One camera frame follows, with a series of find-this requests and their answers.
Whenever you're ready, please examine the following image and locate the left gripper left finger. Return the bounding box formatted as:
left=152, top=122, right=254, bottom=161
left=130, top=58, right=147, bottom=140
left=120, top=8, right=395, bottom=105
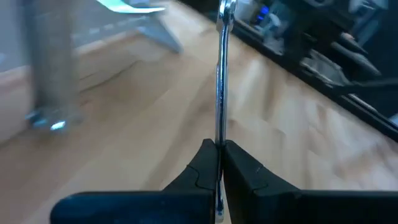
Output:
left=51, top=139, right=218, bottom=224

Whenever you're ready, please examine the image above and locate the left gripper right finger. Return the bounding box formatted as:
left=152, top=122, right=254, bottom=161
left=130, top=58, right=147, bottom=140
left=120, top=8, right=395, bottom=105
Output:
left=222, top=139, right=398, bottom=224

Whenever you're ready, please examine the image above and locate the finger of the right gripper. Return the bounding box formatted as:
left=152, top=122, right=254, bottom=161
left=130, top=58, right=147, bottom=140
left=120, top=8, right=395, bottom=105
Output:
left=338, top=32, right=368, bottom=55
left=330, top=42, right=382, bottom=78

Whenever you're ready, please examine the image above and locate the medium silver combination wrench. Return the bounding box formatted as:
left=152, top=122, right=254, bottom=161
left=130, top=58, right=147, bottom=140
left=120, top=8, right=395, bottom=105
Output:
left=214, top=0, right=238, bottom=224

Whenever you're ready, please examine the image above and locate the large silver combination wrench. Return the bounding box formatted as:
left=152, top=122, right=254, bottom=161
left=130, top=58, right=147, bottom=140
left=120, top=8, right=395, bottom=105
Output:
left=23, top=0, right=83, bottom=134

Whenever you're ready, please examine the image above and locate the white metal pegboard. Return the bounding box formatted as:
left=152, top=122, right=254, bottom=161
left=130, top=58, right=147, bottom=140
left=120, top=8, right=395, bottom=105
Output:
left=0, top=0, right=184, bottom=72

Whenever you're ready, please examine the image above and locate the black aluminium table frame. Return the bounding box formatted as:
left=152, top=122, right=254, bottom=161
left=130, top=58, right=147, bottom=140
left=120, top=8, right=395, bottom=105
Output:
left=180, top=0, right=398, bottom=141

